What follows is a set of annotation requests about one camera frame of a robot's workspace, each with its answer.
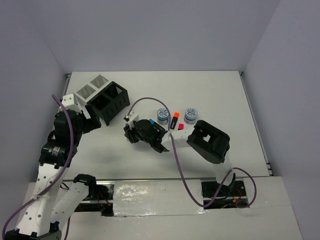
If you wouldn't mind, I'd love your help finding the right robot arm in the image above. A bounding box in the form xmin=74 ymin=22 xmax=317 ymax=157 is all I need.
xmin=123 ymin=117 xmax=236 ymax=196

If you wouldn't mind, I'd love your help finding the orange highlighter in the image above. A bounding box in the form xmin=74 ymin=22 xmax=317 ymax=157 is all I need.
xmin=170 ymin=112 xmax=180 ymax=130

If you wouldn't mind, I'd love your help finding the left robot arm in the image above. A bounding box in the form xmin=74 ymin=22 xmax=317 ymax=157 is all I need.
xmin=2 ymin=103 xmax=101 ymax=240

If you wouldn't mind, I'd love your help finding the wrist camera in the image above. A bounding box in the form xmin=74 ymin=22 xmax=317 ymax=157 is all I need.
xmin=124 ymin=112 xmax=140 ymax=124
xmin=61 ymin=93 xmax=81 ymax=113

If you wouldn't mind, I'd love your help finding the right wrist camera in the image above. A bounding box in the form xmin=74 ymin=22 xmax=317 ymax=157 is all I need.
xmin=124 ymin=112 xmax=140 ymax=124

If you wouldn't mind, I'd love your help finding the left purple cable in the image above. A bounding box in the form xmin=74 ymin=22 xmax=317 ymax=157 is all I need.
xmin=3 ymin=94 xmax=76 ymax=238

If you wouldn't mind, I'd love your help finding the blue slime jar left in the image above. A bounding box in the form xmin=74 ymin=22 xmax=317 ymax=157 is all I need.
xmin=156 ymin=108 xmax=169 ymax=125

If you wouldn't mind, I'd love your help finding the black slotted organizer box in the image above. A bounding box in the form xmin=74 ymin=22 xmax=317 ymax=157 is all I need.
xmin=88 ymin=81 xmax=130 ymax=126

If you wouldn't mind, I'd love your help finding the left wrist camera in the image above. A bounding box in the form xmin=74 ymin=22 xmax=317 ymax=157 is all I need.
xmin=61 ymin=93 xmax=81 ymax=113

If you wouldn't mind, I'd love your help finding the pink highlighter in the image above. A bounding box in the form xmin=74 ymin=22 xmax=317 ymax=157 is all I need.
xmin=178 ymin=123 xmax=184 ymax=131

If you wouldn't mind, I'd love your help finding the silver tape panel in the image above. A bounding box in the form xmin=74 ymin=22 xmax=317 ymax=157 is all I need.
xmin=113 ymin=180 xmax=205 ymax=217

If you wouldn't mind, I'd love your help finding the white slotted organizer box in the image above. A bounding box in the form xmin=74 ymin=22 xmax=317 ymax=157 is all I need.
xmin=74 ymin=75 xmax=111 ymax=106

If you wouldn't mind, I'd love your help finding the purple cable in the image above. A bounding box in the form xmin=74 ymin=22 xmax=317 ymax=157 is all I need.
xmin=126 ymin=96 xmax=258 ymax=209
xmin=3 ymin=94 xmax=76 ymax=238

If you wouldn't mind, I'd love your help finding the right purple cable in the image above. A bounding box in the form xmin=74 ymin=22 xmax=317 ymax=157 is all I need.
xmin=126 ymin=96 xmax=258 ymax=209

